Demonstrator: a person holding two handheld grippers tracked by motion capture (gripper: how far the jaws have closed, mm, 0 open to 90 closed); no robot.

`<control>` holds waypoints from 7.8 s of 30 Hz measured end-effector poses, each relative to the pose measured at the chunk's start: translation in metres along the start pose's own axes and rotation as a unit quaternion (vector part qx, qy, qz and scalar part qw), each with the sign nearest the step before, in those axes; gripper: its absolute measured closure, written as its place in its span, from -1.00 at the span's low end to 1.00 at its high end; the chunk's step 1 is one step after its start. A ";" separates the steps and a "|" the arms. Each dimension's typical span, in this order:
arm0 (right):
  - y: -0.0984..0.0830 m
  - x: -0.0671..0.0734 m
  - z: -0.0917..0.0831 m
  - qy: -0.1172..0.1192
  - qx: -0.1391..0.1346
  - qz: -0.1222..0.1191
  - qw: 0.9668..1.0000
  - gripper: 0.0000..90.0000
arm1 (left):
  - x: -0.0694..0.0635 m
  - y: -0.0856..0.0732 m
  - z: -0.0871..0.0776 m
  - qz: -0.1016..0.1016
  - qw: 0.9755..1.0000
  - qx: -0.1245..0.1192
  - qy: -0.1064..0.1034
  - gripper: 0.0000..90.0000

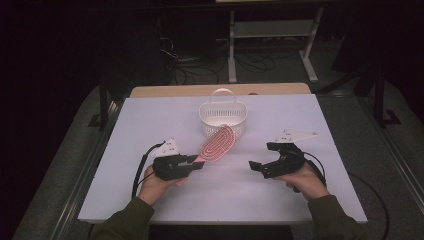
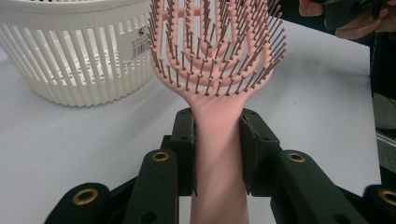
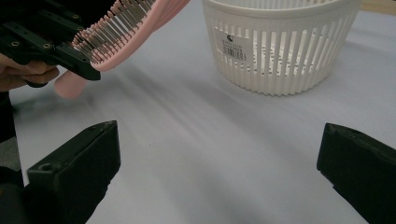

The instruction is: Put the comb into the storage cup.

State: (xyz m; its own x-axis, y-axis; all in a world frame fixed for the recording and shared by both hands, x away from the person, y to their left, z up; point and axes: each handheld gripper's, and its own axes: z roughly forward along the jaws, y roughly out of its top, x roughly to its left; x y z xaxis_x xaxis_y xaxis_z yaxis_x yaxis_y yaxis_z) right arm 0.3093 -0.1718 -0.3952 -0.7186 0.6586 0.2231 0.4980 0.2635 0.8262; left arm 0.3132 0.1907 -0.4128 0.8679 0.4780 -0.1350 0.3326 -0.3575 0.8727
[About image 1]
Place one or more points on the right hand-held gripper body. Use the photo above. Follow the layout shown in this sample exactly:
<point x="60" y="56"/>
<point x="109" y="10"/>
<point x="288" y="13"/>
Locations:
<point x="290" y="160"/>

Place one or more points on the white plastic basket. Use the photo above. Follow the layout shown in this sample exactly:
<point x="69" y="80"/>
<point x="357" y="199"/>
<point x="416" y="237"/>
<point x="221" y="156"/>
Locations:
<point x="222" y="115"/>

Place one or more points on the white metal table frame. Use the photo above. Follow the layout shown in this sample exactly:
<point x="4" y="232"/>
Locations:
<point x="271" y="28"/>

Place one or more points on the person's right hand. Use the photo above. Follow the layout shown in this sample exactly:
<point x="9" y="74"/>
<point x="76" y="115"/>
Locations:
<point x="308" y="185"/>

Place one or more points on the black metal stand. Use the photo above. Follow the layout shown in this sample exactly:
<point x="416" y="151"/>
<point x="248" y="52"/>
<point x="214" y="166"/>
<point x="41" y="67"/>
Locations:
<point x="380" y="100"/>

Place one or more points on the pink hairbrush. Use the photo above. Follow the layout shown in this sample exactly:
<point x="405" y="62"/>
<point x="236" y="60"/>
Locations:
<point x="218" y="143"/>

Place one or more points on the person's left hand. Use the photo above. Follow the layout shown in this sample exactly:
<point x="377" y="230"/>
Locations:
<point x="155" y="190"/>

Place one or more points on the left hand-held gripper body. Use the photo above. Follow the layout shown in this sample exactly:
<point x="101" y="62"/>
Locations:
<point x="170" y="168"/>

